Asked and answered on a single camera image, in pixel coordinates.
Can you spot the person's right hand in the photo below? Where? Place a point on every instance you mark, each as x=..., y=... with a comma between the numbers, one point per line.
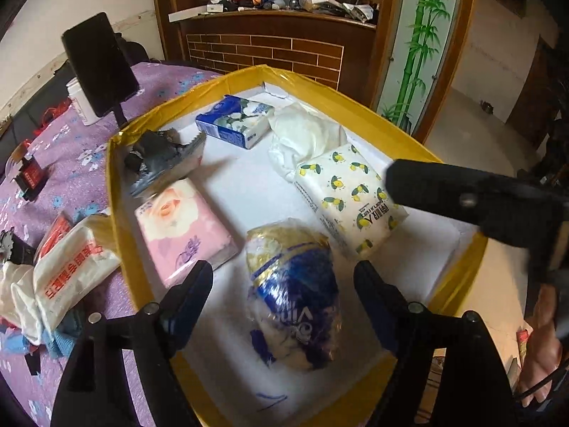
x=540, y=347

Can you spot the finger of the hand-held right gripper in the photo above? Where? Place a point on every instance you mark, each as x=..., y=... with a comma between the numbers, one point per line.
x=444, y=191

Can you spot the bamboo painted glass panel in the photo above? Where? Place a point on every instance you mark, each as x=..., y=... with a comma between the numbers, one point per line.
x=422, y=53

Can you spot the white red print tissue pack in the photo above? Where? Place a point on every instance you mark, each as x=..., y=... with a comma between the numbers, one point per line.
x=66, y=275

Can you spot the black sofa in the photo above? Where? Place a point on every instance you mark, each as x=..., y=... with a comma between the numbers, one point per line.
x=26, y=98

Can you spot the red plastic bag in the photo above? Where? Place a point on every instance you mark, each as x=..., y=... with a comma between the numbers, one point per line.
x=51, y=115

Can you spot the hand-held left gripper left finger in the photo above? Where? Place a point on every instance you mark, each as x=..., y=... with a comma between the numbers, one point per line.
x=189, y=302

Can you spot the white plastic jar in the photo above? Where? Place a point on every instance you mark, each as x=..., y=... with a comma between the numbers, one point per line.
x=82, y=106

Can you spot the yellow cardboard box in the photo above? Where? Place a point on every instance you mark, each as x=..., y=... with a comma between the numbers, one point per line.
x=129, y=240

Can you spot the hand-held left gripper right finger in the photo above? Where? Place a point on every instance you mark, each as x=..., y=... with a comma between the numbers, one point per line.
x=378, y=307

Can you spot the black smartphone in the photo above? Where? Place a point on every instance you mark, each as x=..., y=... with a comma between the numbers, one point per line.
x=98, y=66

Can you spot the wooden cabinet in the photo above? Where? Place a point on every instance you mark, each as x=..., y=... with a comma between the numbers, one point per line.
x=266, y=53

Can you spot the pile of cabinet clutter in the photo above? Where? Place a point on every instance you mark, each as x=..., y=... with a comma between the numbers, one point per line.
x=266, y=0

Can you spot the blue gold tissue bag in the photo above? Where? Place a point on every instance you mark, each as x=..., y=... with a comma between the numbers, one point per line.
x=293, y=284

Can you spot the purple floral tablecloth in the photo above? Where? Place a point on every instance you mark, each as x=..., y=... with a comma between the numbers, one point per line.
x=89, y=164

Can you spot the blue floral tissue pack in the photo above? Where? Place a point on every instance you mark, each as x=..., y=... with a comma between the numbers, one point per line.
x=231, y=124

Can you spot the grey phone stand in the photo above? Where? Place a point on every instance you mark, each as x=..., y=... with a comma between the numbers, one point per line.
x=119, y=118

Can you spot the lemon print tissue pack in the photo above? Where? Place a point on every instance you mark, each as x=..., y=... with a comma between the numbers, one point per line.
x=346, y=200

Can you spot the blue fluffy towel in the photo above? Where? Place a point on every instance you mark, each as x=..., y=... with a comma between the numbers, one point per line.
x=62, y=338

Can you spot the black red component box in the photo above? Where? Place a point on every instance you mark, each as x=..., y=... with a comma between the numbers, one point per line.
x=29, y=175

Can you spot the pink rose tissue pack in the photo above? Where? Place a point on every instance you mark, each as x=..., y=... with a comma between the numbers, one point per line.
x=182, y=227

